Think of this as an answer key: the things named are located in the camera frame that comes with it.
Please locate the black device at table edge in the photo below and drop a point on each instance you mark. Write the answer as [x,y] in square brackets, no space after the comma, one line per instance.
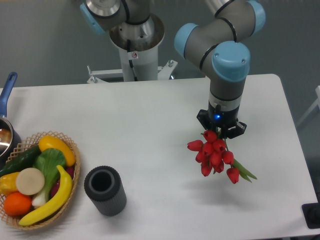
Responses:
[311,212]

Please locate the blue handled saucepan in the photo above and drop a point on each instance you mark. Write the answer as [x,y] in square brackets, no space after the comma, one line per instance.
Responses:
[9,138]

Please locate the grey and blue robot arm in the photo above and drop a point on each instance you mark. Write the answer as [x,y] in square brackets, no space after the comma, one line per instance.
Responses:
[216,49]

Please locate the green bok choy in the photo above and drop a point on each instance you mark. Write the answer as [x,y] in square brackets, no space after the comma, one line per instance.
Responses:
[47,163]

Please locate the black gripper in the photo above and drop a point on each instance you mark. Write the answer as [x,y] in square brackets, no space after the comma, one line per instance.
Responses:
[224,123]

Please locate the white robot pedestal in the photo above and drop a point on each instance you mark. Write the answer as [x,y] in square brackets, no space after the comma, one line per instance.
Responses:
[137,45]

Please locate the woven wicker basket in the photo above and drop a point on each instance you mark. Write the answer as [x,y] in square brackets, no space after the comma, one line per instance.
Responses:
[26,144]

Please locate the red tulip bouquet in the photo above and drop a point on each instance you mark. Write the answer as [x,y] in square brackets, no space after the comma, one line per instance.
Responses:
[213,155]

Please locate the beige round radish slice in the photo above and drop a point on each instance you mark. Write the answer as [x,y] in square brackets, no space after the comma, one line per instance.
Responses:
[30,181]

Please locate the dark grey ribbed vase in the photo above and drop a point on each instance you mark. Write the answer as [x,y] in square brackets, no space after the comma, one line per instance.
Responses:
[103,185]

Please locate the orange fruit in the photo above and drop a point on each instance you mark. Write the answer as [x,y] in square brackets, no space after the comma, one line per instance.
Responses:
[17,204]

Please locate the white frame at right edge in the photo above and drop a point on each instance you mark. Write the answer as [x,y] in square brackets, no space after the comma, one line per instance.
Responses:
[312,111]

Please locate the red vegetable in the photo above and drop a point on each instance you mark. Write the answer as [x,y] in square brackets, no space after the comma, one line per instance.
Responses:
[56,186]

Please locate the yellow bell pepper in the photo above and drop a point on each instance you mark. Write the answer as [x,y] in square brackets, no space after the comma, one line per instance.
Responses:
[8,183]

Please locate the green cucumber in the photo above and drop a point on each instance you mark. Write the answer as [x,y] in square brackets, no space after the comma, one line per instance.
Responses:
[22,161]

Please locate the yellow banana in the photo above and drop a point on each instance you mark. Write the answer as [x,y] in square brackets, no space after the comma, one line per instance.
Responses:
[54,204]

